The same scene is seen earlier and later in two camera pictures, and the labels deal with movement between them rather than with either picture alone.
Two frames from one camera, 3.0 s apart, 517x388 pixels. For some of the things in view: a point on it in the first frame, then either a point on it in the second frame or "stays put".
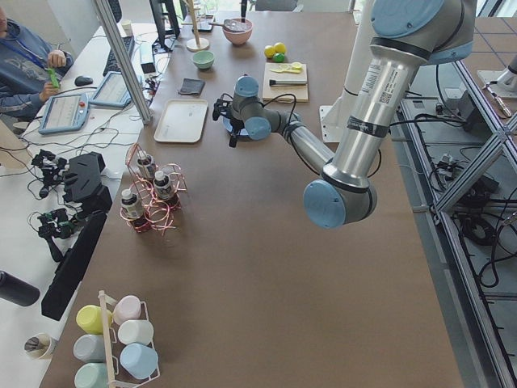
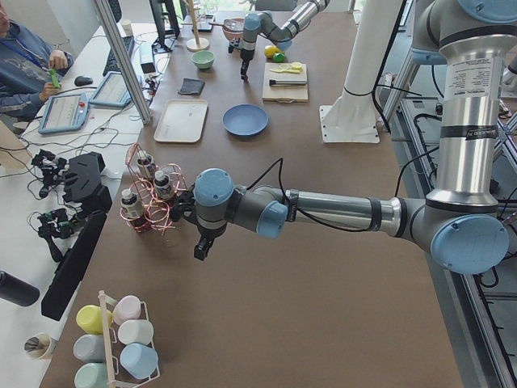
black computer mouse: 81,81 stays put
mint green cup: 91,375 stays put
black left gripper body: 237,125 to 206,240
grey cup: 90,348 stays put
